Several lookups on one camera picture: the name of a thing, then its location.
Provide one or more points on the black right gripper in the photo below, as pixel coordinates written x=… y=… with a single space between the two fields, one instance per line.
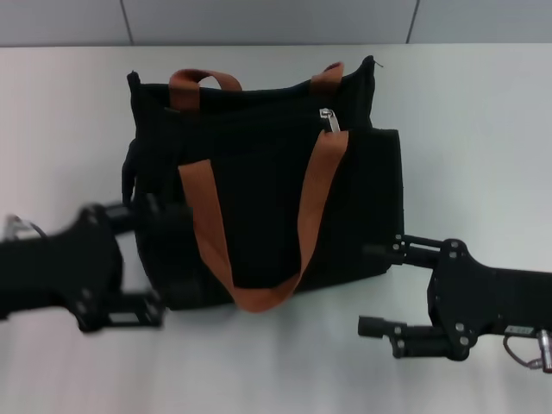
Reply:
x=496 y=302

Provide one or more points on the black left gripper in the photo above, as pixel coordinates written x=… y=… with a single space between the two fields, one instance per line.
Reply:
x=56 y=276

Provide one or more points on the silver zipper pull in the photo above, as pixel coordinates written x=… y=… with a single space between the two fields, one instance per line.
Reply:
x=331 y=123

